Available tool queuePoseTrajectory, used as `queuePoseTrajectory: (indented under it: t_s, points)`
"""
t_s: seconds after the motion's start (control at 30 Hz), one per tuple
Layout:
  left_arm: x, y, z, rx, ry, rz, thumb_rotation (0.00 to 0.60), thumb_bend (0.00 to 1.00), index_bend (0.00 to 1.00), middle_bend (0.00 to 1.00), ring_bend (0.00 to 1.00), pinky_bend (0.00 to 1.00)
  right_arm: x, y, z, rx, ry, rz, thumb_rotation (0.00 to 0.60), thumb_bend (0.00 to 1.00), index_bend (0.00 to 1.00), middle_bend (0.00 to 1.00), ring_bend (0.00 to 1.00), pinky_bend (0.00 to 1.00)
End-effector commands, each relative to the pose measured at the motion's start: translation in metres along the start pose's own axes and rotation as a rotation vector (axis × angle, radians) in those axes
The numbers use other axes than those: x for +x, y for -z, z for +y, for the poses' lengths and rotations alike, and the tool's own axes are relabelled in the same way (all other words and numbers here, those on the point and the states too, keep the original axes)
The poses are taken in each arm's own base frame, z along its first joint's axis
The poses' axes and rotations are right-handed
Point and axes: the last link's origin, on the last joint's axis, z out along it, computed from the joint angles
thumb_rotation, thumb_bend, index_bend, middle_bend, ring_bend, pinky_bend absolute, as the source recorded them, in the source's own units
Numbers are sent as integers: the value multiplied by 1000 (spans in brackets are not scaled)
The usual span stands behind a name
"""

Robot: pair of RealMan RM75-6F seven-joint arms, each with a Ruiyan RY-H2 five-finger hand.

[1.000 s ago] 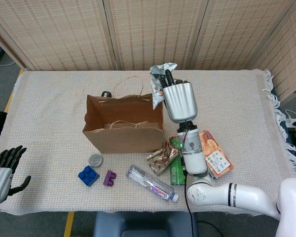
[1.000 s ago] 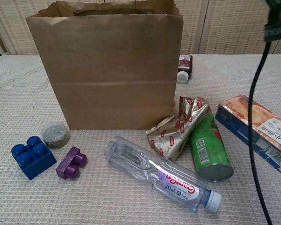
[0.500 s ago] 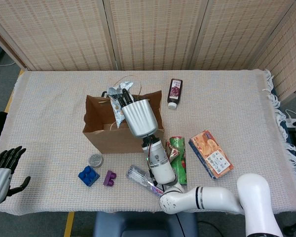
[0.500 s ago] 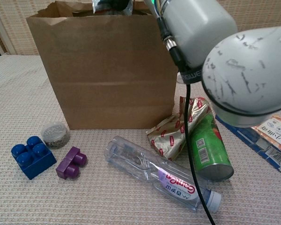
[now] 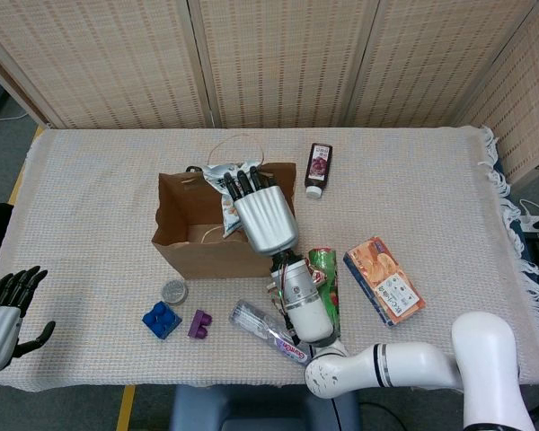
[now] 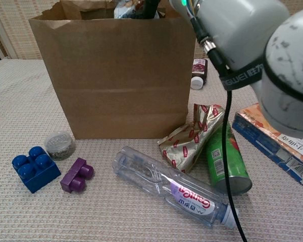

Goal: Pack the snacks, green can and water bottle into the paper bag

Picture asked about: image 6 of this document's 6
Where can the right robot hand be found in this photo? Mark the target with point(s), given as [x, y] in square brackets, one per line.
[149, 10]

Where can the silver snack packet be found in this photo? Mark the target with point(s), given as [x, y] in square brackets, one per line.
[123, 11]

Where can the gold red snack wrapper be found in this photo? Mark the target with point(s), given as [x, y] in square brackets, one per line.
[187, 146]

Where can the green chips can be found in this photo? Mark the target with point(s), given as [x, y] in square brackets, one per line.
[217, 161]

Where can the clear plastic water bottle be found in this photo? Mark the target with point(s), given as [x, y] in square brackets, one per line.
[166, 181]

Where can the orange blue cracker box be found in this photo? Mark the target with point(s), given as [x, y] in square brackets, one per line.
[267, 141]

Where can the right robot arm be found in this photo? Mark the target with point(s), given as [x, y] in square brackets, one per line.
[242, 30]

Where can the brown paper bag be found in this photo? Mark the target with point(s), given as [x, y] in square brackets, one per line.
[116, 80]

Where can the dark juice bottle white cap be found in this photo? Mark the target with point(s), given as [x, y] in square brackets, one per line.
[199, 70]

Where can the bamboo folding screen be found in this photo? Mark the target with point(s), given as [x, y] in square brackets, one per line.
[15, 25]

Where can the small round clear container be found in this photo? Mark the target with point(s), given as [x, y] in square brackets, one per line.
[59, 146]

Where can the purple building block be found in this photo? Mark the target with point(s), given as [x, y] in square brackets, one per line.
[74, 179]

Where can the blue building block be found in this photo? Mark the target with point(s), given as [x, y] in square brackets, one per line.
[38, 174]

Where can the white woven tablecloth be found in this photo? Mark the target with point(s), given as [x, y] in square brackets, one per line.
[91, 214]

